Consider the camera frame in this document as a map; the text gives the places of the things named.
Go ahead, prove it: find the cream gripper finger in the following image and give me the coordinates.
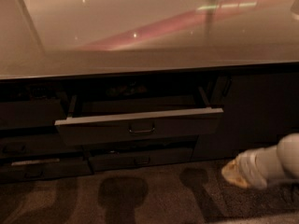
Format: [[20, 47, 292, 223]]
[[221, 160, 250, 189]]

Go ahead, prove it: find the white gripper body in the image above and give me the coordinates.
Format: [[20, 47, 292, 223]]
[[236, 148, 267, 189]]

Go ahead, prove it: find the dark grey drawer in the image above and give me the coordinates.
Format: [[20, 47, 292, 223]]
[[0, 157, 92, 184], [55, 87, 223, 146], [89, 147, 192, 172], [0, 99, 65, 130], [0, 133, 81, 159]]

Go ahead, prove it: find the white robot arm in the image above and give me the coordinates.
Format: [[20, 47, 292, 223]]
[[221, 133, 299, 189]]

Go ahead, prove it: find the dark grey cabinet door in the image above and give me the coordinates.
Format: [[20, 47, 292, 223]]
[[192, 72, 299, 161]]

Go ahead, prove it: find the green snack bag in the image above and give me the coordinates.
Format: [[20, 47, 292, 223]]
[[106, 85, 148, 97]]

